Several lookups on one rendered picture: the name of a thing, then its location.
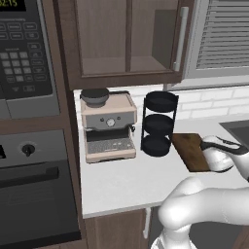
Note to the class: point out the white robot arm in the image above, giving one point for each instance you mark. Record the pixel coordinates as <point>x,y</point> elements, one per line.
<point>194,207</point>

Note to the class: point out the brown wooden cutting board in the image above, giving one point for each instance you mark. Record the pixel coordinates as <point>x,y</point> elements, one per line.
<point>189,150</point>

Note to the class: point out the beige espresso machine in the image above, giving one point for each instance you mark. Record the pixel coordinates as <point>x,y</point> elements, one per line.
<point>108,129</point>

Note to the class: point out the black three-tier stand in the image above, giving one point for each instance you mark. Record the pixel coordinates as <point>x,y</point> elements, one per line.
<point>158,123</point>

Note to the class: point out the brown glass cupboard door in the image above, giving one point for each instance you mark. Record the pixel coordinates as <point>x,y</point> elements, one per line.
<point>129,39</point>

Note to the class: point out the black oven knob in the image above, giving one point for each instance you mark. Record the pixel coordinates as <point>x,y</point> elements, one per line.
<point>28,149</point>

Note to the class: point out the brown base cupboard door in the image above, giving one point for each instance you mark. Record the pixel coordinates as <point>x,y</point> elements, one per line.
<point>116,231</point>

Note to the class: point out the dark grey sink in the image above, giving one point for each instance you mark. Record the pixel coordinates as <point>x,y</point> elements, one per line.
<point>238,131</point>

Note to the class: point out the black built-in oven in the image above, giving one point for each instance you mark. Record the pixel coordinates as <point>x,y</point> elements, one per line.
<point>35,201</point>

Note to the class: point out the grey microwave oven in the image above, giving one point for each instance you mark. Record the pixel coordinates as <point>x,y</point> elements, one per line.
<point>24,58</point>

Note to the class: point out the grey window blinds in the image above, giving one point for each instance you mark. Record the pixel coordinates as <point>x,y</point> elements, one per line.
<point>223,35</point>

